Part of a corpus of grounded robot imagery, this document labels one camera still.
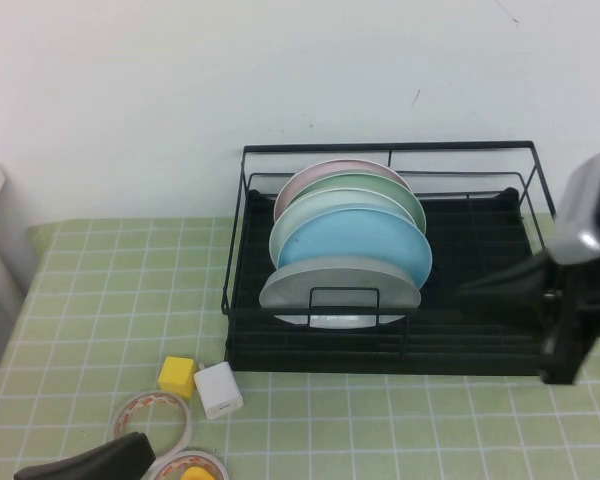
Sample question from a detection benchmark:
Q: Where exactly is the large white tape roll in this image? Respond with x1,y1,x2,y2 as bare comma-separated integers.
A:
112,389,194,459

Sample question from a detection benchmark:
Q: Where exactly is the blue plate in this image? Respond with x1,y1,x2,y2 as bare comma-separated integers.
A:
277,208,434,291

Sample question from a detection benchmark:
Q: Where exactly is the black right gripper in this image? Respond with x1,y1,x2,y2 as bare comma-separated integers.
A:
454,249,600,386

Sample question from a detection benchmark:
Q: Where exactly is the yellow cube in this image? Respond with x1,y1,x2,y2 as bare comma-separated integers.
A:
158,355,197,400

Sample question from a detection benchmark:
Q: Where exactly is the pale mint plate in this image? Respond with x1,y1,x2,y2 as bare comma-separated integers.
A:
268,189,416,266

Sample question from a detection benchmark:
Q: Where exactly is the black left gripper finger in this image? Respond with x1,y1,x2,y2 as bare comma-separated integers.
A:
13,432,157,480

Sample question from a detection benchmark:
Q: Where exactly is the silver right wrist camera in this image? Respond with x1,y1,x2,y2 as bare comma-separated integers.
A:
547,139,600,266

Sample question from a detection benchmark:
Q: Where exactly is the pink plate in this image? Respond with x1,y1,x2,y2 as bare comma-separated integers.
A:
273,158,406,221

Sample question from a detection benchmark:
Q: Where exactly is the grey plate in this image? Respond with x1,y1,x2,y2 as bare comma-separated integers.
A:
258,257,424,331

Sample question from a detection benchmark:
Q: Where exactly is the white tape roll orange print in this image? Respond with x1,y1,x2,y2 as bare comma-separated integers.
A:
149,448,229,480

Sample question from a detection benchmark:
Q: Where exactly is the black wire dish rack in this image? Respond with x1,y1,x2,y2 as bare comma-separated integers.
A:
221,140,561,352

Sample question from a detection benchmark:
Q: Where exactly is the white charger adapter with port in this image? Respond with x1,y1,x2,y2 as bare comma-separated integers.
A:
193,361,244,420

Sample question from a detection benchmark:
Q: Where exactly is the black plastic drip tray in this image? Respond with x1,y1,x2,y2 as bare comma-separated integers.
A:
227,187,551,376

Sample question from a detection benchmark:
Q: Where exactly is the green plate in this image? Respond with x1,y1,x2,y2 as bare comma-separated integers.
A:
292,170,428,234

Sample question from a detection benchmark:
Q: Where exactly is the green checked tablecloth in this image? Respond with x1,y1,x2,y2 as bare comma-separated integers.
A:
0,212,600,480

